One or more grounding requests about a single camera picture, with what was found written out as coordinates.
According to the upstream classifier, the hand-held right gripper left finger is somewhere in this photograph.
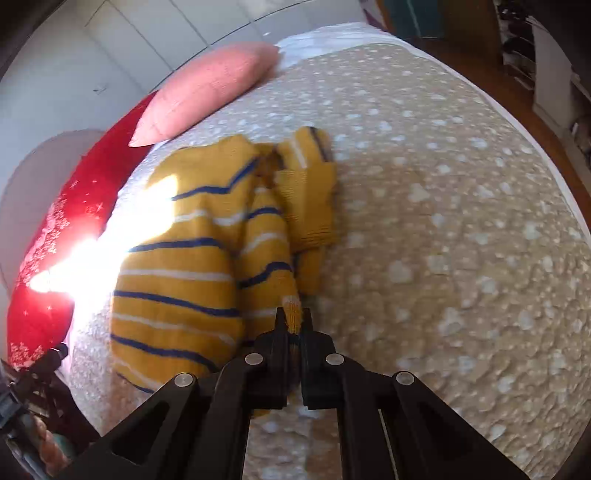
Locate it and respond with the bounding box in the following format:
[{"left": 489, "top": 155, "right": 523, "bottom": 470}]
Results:
[{"left": 60, "top": 307, "right": 301, "bottom": 480}]

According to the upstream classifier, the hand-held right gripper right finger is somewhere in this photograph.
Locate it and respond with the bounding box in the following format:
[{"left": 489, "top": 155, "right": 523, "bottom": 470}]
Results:
[{"left": 299, "top": 308, "right": 532, "bottom": 480}]

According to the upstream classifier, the yellow striped knit sweater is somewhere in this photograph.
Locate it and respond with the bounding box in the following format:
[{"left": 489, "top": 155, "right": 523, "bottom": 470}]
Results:
[{"left": 110, "top": 126, "right": 340, "bottom": 418}]

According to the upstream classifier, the person's left hand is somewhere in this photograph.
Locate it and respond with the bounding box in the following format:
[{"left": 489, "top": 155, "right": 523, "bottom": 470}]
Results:
[{"left": 25, "top": 413, "right": 75, "bottom": 476}]

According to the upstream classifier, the red floral pillow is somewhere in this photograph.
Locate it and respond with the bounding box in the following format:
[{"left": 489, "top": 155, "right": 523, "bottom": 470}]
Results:
[{"left": 7, "top": 90, "right": 160, "bottom": 370}]

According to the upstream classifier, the pale rounded headboard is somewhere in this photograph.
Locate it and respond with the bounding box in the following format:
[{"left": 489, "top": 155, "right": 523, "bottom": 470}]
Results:
[{"left": 0, "top": 129, "right": 108, "bottom": 296}]

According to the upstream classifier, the pink ribbed pillow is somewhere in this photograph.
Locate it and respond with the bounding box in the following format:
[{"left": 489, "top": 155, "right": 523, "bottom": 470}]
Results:
[{"left": 128, "top": 41, "right": 280, "bottom": 148}]

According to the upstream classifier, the white bed sheet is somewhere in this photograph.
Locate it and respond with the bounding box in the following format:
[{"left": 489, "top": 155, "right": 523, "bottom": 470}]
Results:
[{"left": 272, "top": 22, "right": 550, "bottom": 153}]

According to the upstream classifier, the white wardrobe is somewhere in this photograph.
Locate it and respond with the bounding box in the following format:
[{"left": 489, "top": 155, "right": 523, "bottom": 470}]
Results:
[{"left": 0, "top": 0, "right": 384, "bottom": 139}]

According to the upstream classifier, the white cluttered shelf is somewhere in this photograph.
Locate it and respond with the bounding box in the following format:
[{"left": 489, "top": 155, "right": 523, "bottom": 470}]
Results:
[{"left": 496, "top": 0, "right": 591, "bottom": 167}]

